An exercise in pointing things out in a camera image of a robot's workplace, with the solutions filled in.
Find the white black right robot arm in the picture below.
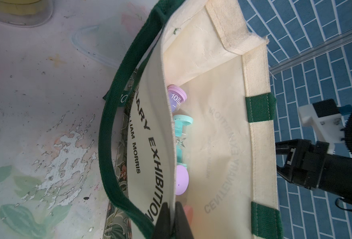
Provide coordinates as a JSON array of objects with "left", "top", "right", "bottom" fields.
[{"left": 275, "top": 139, "right": 352, "bottom": 213}]

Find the cream canvas tote bag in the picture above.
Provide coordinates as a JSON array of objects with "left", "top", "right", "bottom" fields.
[{"left": 98, "top": 1, "right": 284, "bottom": 239}]

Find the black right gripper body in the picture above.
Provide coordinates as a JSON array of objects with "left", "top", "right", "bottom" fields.
[{"left": 275, "top": 139, "right": 334, "bottom": 188}]

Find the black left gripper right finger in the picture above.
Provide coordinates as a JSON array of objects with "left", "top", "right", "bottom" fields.
[{"left": 174, "top": 202, "right": 194, "bottom": 239}]

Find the yellow cup with markers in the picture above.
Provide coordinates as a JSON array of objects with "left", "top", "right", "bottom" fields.
[{"left": 0, "top": 0, "right": 54, "bottom": 27}]

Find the purple hourglass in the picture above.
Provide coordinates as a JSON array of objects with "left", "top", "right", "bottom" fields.
[
  {"left": 167, "top": 85, "right": 187, "bottom": 113},
  {"left": 175, "top": 165, "right": 189, "bottom": 196}
]

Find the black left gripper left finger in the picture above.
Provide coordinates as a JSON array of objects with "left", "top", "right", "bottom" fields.
[{"left": 152, "top": 203, "right": 172, "bottom": 239}]

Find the teal hourglass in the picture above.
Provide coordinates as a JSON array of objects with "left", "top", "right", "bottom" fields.
[{"left": 173, "top": 115, "right": 194, "bottom": 164}]

